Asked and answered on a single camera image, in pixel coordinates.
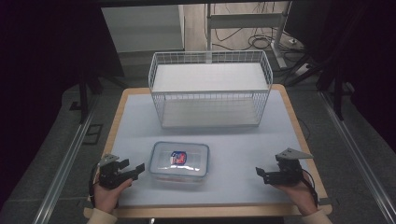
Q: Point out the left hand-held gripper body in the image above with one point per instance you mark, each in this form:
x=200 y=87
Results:
x=110 y=174

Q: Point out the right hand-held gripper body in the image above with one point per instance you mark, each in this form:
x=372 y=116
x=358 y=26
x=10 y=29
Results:
x=288 y=169

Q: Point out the clear plastic food container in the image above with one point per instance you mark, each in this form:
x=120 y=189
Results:
x=179 y=163

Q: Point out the person's left hand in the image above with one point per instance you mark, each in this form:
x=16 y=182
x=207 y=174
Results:
x=107 y=196

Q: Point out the person's right hand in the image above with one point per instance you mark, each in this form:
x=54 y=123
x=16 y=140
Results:
x=297 y=194

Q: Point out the black floor plate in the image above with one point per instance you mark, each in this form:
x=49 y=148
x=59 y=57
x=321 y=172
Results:
x=92 y=134

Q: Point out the black metal stand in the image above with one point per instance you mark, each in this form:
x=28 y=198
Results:
x=84 y=96
x=337 y=90

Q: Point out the white power strip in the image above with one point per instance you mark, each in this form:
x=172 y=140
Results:
x=302 y=69

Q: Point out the white cabinet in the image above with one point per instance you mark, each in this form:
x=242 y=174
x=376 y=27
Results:
x=143 y=28

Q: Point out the aluminium floor rail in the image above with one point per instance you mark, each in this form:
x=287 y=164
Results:
x=63 y=168
x=358 y=149

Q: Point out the white metal desk frame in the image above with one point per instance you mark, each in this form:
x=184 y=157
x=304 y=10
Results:
x=243 y=21

